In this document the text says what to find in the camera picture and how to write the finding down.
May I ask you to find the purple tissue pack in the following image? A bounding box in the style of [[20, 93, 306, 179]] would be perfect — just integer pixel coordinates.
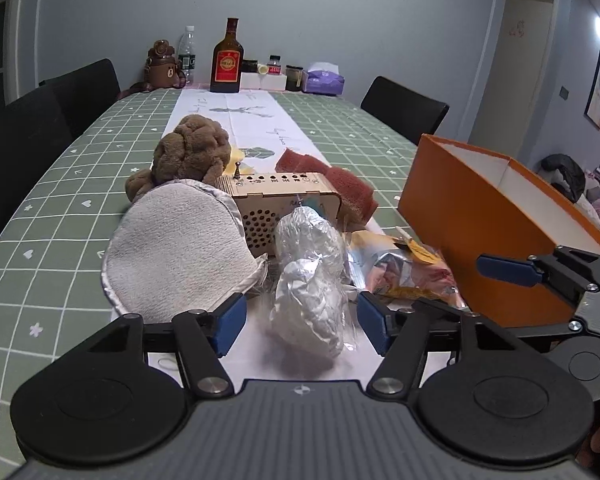
[[302, 61, 346, 96]]

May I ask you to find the black chair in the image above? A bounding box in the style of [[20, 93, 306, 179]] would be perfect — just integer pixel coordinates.
[[0, 85, 76, 267], [39, 58, 122, 141], [360, 76, 451, 147]]

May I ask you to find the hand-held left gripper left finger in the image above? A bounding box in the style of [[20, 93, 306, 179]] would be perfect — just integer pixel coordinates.
[[87, 292, 248, 401]]

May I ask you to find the clear bag of white stuffing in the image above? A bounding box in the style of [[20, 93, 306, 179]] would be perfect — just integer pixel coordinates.
[[270, 205, 362, 359]]

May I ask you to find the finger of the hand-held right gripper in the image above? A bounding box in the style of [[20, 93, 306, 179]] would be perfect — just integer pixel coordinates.
[[476, 246, 600, 307], [414, 298, 583, 357]]

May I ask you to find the wooden perforated box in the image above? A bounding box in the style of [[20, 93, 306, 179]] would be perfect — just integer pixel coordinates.
[[215, 162, 342, 256]]

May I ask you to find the brown bear water bottle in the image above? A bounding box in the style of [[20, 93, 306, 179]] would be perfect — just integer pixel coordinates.
[[119, 40, 193, 98]]

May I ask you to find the dark cloth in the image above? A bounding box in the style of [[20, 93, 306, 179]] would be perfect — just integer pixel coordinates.
[[540, 154, 587, 202]]

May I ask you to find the brown plush toy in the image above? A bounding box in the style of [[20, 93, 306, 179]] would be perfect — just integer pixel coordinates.
[[125, 115, 231, 201]]

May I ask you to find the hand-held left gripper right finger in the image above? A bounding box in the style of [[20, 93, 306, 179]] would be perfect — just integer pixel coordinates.
[[356, 291, 518, 401]]

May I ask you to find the orange cardboard box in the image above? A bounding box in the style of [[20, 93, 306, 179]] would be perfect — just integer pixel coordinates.
[[397, 133, 600, 329]]

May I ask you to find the clear plastic water bottle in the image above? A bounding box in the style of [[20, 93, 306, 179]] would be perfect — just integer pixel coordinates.
[[177, 25, 197, 86]]

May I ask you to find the brown liquor bottle red label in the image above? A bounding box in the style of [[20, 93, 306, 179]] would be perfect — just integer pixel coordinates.
[[210, 17, 244, 93]]

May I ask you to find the white door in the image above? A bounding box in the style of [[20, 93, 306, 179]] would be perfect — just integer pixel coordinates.
[[470, 0, 561, 162]]

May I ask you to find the snack packet with yellow label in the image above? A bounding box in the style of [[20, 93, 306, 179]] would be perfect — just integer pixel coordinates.
[[342, 227, 470, 312]]

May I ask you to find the grey quilted oven mitt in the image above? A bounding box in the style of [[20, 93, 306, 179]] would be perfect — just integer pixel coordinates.
[[101, 178, 270, 325]]

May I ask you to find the white printed table runner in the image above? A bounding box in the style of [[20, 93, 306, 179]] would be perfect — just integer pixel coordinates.
[[112, 87, 462, 388]]

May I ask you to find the red sponge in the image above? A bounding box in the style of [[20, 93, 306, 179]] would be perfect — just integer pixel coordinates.
[[275, 147, 379, 223]]

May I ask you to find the white flat box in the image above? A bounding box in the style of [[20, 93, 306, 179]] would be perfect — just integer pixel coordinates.
[[240, 71, 288, 92]]

